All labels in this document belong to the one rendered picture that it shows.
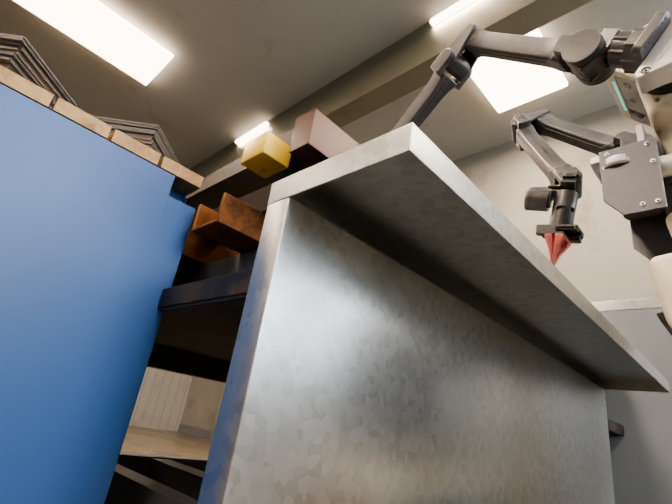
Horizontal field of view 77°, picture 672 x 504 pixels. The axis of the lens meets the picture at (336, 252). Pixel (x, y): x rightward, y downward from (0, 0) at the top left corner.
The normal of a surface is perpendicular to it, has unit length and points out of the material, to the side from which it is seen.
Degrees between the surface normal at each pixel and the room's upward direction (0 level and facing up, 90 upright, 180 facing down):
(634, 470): 90
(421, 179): 180
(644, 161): 90
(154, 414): 90
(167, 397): 90
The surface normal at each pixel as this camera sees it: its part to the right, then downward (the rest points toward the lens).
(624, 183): -0.68, -0.37
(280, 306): 0.72, -0.16
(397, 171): -0.15, 0.91
